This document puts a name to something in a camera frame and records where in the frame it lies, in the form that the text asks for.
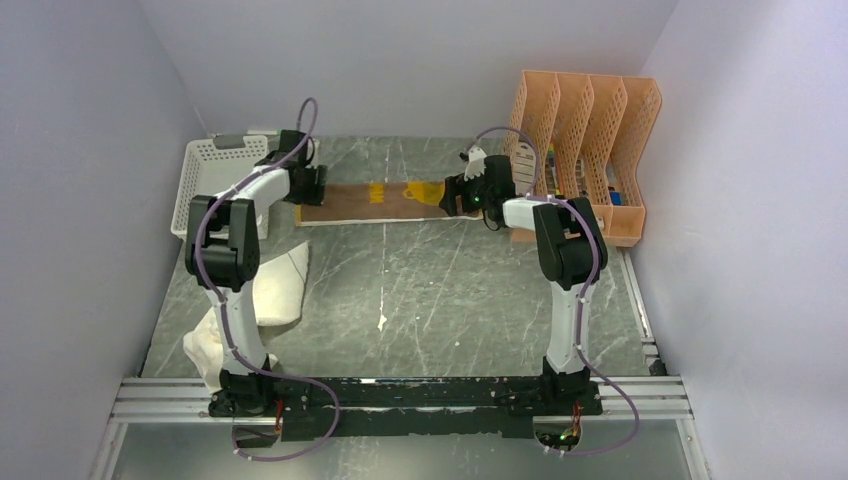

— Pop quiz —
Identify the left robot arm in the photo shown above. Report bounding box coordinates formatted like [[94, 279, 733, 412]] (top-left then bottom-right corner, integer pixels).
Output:
[[185, 130, 327, 417]]

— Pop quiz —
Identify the white plastic basket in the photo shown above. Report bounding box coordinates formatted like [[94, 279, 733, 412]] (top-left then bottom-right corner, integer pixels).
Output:
[[170, 135, 269, 240]]

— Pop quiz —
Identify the orange file organizer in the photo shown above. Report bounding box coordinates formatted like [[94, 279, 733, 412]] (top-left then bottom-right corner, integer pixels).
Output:
[[503, 70, 662, 248]]

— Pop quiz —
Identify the yellow brown bear towel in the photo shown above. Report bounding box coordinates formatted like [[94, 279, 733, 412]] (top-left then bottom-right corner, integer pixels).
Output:
[[294, 181, 481, 227]]

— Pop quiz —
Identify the cream white towel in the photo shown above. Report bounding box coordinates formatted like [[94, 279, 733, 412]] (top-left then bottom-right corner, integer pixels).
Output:
[[183, 241, 310, 394]]

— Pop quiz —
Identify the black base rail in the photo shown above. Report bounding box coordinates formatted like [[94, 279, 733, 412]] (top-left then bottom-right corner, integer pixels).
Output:
[[211, 374, 604, 444]]

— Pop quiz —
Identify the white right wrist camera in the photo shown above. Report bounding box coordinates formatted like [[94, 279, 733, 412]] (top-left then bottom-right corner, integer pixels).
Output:
[[463, 146, 487, 182]]

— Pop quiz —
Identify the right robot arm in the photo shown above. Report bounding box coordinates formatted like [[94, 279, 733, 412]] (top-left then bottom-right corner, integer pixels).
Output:
[[439, 149, 607, 416]]

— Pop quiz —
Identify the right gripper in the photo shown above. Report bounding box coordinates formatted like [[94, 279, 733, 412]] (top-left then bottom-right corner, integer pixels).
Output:
[[440, 166, 493, 217]]

